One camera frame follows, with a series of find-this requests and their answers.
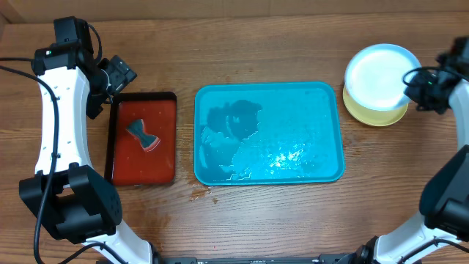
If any blue plastic tray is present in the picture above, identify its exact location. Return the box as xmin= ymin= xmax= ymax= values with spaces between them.
xmin=193 ymin=81 xmax=345 ymax=186

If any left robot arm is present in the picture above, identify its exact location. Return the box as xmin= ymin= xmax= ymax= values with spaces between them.
xmin=19 ymin=16 xmax=157 ymax=263

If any black tray with red water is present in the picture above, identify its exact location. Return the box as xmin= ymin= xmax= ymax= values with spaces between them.
xmin=104 ymin=92 xmax=177 ymax=186

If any green plate back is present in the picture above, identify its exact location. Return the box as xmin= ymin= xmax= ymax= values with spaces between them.
xmin=342 ymin=87 xmax=408 ymax=127

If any light blue plate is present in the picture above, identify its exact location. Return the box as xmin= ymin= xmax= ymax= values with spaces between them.
xmin=344 ymin=43 xmax=421 ymax=111

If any dark blue sponge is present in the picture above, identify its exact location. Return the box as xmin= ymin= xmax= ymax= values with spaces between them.
xmin=126 ymin=119 xmax=160 ymax=152

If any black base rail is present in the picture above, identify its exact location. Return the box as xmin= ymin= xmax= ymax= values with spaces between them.
xmin=153 ymin=253 xmax=365 ymax=264

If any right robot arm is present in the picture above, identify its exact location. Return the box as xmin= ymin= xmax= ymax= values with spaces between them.
xmin=340 ymin=37 xmax=468 ymax=263

